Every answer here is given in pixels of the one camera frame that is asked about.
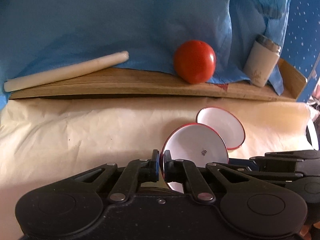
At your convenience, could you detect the white thermos bottle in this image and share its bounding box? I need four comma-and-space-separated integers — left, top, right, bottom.
243, 34, 281, 87

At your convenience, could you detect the red tomato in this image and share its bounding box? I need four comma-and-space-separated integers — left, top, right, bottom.
173, 40, 216, 85

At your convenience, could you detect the wooden shelf board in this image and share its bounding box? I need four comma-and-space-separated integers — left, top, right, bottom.
10, 59, 308, 101

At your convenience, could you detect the cream paper table cover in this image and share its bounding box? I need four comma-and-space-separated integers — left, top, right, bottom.
1, 97, 310, 239

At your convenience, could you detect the white rolling pin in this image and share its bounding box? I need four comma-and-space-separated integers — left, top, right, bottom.
4, 51, 129, 92

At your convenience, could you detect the dark blue dotted tent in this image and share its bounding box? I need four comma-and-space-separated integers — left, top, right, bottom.
281, 0, 320, 102

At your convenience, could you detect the white red-rimmed bowl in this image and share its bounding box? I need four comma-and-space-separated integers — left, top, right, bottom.
196, 107, 246, 150
160, 122, 229, 194

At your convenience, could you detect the light blue hanging coat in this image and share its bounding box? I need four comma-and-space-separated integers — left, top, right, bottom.
0, 0, 295, 111

